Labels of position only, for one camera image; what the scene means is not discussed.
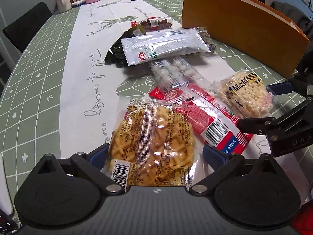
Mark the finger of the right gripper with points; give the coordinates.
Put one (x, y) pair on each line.
(271, 124)
(297, 84)

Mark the orange cardboard box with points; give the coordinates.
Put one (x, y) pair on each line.
(251, 27)

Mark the clear white candy packet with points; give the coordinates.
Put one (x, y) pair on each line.
(175, 72)

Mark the black chair left side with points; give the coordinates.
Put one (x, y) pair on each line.
(21, 31)

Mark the white printed table runner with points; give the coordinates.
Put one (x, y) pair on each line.
(88, 99)

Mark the red wafer snack packet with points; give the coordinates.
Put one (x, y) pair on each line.
(211, 119)

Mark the brown biscuit snack packet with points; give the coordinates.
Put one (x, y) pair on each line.
(206, 38)

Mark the small red-capped candy bottle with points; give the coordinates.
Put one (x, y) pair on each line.
(154, 23)

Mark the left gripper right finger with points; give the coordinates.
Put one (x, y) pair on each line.
(224, 165)

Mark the puffed rice snack packet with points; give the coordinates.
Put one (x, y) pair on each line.
(246, 91)

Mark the black dark snack packet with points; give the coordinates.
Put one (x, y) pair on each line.
(115, 54)

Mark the yellow cracker snack packet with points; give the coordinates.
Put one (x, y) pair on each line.
(152, 145)

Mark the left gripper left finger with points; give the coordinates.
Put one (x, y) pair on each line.
(89, 166)

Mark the silver white snack packet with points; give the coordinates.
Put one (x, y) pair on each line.
(163, 44)

